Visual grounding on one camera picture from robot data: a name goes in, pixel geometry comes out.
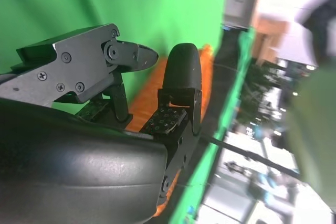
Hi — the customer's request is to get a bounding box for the black pole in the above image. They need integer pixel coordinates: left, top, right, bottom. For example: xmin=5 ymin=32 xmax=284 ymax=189
xmin=202 ymin=134 xmax=301 ymax=179

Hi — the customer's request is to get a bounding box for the orange wicker basket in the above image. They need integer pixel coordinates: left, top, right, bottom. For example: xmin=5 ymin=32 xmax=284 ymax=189
xmin=125 ymin=44 xmax=214 ymax=217

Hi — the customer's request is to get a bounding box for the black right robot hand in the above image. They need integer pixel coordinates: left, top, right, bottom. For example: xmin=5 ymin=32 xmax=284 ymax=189
xmin=0 ymin=23 xmax=203 ymax=224

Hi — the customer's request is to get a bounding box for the green printed cloth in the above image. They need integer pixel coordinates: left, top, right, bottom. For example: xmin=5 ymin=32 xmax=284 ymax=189
xmin=167 ymin=26 xmax=257 ymax=224

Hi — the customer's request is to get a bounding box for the cardboard box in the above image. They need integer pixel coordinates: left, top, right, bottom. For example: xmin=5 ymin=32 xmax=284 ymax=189
xmin=251 ymin=15 xmax=291 ymax=61

